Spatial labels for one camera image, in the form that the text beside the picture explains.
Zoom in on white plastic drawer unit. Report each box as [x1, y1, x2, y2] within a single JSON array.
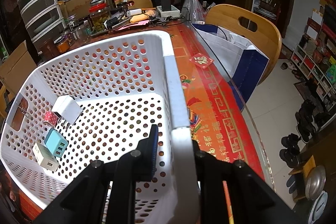
[[17, 0, 66, 50]]

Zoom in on light blue USB charger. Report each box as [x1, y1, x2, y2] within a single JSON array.
[[44, 128, 68, 158]]

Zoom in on metal pot lid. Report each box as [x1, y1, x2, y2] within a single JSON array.
[[305, 165, 326, 200]]

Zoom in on cardboard box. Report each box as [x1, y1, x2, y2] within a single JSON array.
[[0, 41, 37, 95]]

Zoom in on wooden chair with handle hole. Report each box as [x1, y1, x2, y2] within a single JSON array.
[[206, 4, 282, 83]]

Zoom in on black shoes on floor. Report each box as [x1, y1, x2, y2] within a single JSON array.
[[279, 133, 301, 168]]

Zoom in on white power strip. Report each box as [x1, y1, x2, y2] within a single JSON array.
[[157, 5, 181, 18]]

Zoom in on red lidded glass jar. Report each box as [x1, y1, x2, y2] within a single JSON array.
[[89, 2, 110, 33]]

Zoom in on small white USB charger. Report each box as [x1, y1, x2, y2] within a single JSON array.
[[33, 142, 59, 172]]

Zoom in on clear plastic bag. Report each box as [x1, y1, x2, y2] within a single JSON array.
[[181, 0, 206, 23]]

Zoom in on red fu paper square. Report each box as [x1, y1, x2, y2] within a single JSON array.
[[189, 53, 214, 69]]

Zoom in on large white charger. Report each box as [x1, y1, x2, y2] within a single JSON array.
[[52, 95, 83, 125]]

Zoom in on white and blue paper bag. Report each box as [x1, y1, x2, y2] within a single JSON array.
[[193, 23, 269, 110]]

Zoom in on white perforated plastic basket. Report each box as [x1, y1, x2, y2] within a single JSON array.
[[1, 31, 199, 223]]

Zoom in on orange lidded small jar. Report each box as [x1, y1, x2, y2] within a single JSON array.
[[56, 40, 70, 54]]

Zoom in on red polka dot charger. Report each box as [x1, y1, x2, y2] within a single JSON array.
[[43, 111, 59, 127]]

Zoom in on white shelf with items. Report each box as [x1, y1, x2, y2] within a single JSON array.
[[291, 5, 335, 111]]

